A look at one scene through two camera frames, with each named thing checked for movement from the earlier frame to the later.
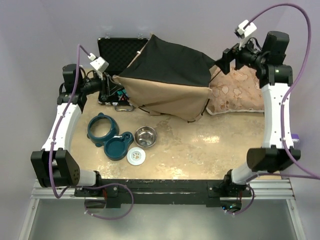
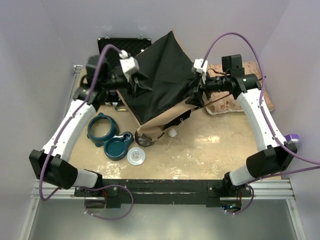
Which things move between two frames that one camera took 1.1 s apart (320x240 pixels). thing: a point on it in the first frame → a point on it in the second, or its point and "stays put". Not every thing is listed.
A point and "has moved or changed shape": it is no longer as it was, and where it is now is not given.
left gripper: x=105 y=87 → x=138 y=89
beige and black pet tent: x=165 y=79 has moved or changed shape
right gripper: x=235 y=52 → x=200 y=84
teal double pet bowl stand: x=115 y=147 stays put
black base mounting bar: x=165 y=192 stays put
